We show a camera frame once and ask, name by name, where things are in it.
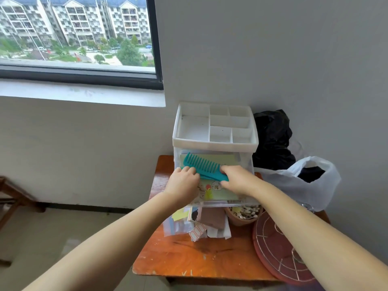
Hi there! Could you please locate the green illustrated booklet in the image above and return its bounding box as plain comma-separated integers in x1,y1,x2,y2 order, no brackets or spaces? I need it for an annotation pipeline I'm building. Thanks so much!
180,153,244,202

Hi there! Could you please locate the white folded paper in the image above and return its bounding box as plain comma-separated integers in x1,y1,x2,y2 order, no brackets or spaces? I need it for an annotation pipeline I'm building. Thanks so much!
206,216,232,240

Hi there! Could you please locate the person's right hand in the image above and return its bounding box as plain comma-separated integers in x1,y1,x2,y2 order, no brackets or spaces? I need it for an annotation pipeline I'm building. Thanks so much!
220,165,259,198

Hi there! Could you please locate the terracotta pot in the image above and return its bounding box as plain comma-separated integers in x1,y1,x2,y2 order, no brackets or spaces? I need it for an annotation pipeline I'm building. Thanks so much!
224,205,264,227

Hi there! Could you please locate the black plastic bag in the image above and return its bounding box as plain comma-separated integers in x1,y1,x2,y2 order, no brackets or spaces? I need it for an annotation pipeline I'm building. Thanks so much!
252,110,296,171

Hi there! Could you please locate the person's left forearm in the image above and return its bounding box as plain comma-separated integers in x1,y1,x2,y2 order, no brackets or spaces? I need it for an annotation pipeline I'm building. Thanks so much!
21,191,195,291

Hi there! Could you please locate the brown wooden chair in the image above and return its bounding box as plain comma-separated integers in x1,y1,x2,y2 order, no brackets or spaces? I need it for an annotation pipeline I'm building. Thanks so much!
0,176,46,268

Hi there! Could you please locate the white window sill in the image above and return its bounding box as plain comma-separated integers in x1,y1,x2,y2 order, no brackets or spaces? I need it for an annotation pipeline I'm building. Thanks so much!
0,79,167,108

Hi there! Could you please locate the teal plastic comb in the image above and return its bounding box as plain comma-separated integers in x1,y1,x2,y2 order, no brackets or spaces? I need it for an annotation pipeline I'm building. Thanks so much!
183,152,230,182

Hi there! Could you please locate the yellow sticky note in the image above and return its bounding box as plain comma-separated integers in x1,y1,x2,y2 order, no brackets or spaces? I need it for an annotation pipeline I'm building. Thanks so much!
172,207,190,222

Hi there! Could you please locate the white plastic bag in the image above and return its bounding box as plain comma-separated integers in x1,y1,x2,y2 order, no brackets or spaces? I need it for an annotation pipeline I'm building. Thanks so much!
255,156,342,212

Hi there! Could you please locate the white plastic drawer organizer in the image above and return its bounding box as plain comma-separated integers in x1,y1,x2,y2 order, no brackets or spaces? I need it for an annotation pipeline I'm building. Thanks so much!
172,102,259,208

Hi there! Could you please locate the person's left hand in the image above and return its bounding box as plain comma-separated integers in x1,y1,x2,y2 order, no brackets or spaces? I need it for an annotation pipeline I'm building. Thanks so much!
164,166,201,206

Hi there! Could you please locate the person's right forearm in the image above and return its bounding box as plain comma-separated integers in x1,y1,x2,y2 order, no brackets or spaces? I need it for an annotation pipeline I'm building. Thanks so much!
242,178,388,291

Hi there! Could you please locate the pile of white pebbles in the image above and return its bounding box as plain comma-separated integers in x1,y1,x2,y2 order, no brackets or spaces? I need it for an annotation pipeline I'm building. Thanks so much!
232,205,261,220

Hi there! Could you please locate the clear plastic drawer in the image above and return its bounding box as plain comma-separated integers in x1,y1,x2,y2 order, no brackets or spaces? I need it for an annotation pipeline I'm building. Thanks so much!
174,148,256,208

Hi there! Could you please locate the red bordered label sheet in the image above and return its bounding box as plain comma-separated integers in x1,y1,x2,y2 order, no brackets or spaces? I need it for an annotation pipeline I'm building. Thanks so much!
188,224,207,242

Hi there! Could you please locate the clear plastic sleeve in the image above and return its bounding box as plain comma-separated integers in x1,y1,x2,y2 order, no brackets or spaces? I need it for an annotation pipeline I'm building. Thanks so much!
162,209,195,237

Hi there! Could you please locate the orange wooden table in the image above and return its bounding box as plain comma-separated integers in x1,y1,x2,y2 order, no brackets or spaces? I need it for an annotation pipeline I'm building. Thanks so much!
132,155,331,283

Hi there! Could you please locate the black framed window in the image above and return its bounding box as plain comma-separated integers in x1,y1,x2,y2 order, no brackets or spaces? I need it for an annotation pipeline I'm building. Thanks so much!
0,0,164,91

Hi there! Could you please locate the black item in bag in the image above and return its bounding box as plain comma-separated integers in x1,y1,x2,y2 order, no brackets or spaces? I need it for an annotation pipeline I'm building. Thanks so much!
297,166,326,183

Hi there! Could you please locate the red round wire grill cover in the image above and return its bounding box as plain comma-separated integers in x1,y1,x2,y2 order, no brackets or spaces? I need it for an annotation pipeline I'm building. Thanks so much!
252,210,319,285

